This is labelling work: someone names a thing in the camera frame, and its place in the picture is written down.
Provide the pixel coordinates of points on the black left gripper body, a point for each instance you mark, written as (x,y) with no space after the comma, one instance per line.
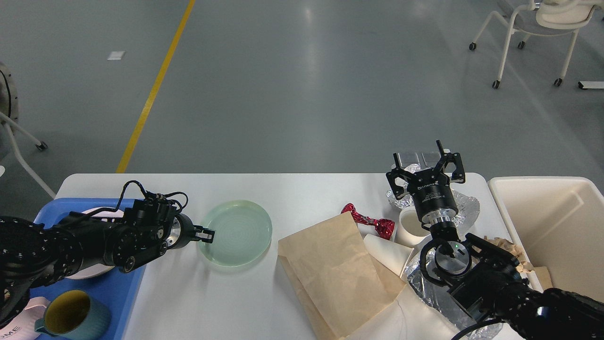
(181,233)

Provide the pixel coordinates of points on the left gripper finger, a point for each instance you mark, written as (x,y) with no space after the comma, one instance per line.
(201,234)

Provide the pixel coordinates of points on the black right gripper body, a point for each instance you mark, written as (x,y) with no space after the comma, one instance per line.
(432,196)

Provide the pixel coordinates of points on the green plate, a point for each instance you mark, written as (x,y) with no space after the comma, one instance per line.
(242,233)

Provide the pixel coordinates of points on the teal mug yellow inside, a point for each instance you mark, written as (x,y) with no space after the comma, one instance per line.
(74,315)

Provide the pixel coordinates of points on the pink mug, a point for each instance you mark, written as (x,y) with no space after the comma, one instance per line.
(22,326)

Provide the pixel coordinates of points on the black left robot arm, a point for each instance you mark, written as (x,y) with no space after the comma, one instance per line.
(33,256)

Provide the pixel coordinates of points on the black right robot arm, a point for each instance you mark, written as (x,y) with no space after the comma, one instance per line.
(481,278)

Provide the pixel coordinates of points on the grey floor plate right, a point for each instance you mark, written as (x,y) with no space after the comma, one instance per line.
(429,159)

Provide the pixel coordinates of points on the grey floor plate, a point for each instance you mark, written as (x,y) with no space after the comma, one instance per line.
(404,159)
(429,159)

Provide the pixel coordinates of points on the crumpled aluminium foil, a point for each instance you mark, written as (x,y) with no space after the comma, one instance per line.
(468,209)

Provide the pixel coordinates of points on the grey floor plate left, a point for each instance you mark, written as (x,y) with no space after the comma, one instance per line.
(404,159)

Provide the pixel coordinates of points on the white paper cup upright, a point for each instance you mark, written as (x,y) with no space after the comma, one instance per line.
(409,228)

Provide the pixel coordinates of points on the red foil candy wrapper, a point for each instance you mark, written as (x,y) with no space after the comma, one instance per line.
(384,227)

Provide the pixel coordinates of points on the white paper cup lying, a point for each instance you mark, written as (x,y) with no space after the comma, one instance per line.
(390,254)

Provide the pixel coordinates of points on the blue plastic tray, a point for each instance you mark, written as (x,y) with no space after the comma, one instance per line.
(116,290)

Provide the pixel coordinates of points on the aluminium foil tray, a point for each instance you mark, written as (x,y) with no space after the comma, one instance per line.
(437,298)

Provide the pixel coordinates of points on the pink plate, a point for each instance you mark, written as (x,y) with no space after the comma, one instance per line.
(97,269)

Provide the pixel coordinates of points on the brown paper bag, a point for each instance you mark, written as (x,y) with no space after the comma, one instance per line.
(338,283)

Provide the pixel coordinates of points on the crumpled brown paper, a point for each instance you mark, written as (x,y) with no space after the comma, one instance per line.
(517,251)

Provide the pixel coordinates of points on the cream plastic bin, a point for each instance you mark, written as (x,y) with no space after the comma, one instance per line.
(559,223)

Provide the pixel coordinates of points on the white bar on floor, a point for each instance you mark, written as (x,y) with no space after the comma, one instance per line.
(591,85)

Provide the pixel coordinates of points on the white rolling chair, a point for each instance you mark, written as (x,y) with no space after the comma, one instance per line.
(547,18)

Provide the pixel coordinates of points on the white floor tag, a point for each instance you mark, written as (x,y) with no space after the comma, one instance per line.
(116,55)

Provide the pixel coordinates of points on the white chair left edge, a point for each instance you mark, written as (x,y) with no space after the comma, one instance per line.
(9,115)

